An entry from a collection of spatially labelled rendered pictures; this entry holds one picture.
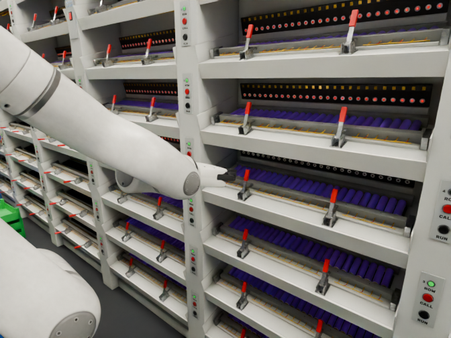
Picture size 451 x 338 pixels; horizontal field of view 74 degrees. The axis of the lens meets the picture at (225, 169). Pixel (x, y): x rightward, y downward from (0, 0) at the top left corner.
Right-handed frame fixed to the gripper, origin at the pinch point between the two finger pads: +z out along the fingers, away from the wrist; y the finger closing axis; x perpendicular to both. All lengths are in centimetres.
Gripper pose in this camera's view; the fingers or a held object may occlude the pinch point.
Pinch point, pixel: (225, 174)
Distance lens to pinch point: 82.0
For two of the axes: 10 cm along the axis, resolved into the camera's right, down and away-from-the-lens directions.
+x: 1.6, -9.8, -0.9
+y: 7.7, 1.8, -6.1
